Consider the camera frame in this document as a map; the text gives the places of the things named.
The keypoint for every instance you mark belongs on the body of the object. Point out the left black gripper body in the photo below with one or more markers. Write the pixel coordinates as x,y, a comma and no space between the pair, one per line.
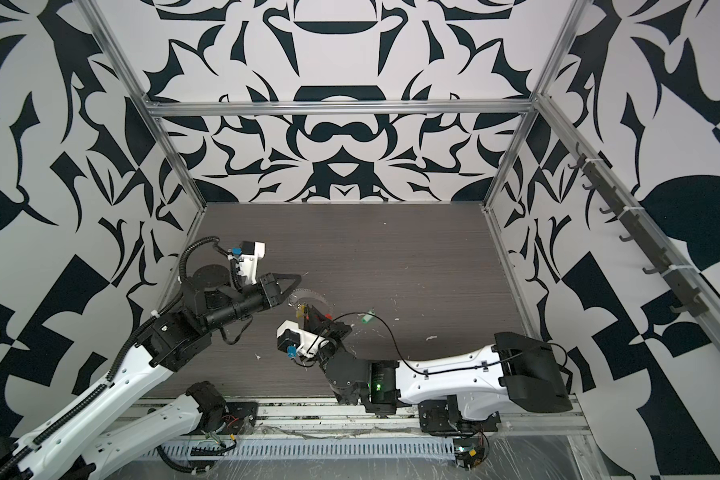
266,289

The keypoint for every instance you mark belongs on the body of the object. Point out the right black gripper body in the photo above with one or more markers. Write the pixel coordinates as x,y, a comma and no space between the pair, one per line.
338,332

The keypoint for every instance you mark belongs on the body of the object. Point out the green key tag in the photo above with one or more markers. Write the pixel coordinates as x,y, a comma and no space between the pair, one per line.
367,317

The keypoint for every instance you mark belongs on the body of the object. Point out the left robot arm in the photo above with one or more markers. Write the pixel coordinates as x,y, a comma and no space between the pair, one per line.
80,442

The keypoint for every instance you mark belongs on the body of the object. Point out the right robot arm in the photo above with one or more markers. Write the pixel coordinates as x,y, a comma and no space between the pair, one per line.
514,370

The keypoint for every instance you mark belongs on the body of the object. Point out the green circuit board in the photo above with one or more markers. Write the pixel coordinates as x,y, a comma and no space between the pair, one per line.
470,452

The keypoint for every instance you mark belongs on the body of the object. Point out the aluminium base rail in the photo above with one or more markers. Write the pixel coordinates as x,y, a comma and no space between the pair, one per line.
323,417

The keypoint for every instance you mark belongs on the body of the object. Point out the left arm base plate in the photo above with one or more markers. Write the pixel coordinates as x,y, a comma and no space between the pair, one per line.
239,417

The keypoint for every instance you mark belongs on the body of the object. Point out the white slotted cable duct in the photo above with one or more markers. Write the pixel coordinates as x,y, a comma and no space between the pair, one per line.
440,449

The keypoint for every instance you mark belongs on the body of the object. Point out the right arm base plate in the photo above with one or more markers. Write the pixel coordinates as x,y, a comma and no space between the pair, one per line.
441,418

